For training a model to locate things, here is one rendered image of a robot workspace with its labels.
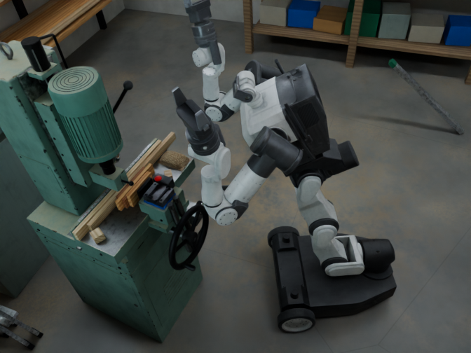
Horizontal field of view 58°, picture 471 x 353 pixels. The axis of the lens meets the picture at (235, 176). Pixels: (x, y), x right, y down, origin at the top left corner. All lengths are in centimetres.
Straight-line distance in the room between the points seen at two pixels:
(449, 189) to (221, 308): 177
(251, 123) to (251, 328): 133
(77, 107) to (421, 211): 231
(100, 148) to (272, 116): 62
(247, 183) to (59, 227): 97
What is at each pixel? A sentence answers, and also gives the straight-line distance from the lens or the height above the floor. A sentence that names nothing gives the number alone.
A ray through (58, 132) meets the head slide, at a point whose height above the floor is 129.
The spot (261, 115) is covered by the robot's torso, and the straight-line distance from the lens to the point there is 148.
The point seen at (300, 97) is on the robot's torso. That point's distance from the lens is 147.
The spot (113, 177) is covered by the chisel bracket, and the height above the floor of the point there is 107.
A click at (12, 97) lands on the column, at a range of 166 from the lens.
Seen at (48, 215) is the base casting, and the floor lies 80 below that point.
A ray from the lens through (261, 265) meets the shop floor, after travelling 265.
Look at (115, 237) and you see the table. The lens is 177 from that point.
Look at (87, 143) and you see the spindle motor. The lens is 158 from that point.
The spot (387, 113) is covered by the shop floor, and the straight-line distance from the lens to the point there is 378.
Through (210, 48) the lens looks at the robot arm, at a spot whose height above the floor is 143.
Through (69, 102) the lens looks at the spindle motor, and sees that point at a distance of 148.
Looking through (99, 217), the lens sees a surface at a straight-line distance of 182.
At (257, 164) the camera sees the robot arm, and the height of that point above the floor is 129.
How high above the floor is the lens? 226
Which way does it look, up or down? 46 degrees down
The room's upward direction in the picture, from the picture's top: 5 degrees counter-clockwise
